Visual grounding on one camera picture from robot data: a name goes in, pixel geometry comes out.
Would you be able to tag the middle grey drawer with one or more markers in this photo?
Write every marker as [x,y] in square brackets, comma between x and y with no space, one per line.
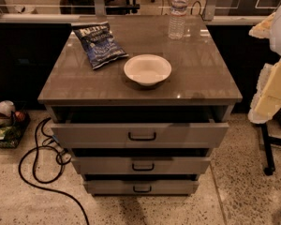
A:
[140,165]

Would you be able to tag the pile of items on floor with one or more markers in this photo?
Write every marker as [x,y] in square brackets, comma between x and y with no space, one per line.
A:
[13,124]

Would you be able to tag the clear plastic water bottle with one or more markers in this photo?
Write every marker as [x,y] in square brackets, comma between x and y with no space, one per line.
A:
[178,10]

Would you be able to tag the dark office chair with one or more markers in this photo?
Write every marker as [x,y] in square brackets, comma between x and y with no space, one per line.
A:
[77,6]

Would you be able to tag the white paper bowl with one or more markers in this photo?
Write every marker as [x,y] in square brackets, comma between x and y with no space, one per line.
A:
[147,69]

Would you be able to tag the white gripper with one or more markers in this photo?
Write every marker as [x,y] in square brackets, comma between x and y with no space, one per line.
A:
[266,101]

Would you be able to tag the blue chip bag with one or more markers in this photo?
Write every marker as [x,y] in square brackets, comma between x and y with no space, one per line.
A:
[99,44]

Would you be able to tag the top grey drawer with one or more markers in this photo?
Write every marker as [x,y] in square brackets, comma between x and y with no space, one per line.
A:
[150,135]

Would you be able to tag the grey drawer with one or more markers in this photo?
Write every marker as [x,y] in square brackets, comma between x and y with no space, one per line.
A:
[150,135]
[159,187]
[140,165]

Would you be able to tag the bottom grey drawer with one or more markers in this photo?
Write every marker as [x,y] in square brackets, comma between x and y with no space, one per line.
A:
[159,187]

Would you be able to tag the black stand with caster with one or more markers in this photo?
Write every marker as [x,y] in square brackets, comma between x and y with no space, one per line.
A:
[268,141]

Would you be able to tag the grey drawer cabinet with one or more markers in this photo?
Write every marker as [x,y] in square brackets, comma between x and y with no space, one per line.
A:
[199,89]

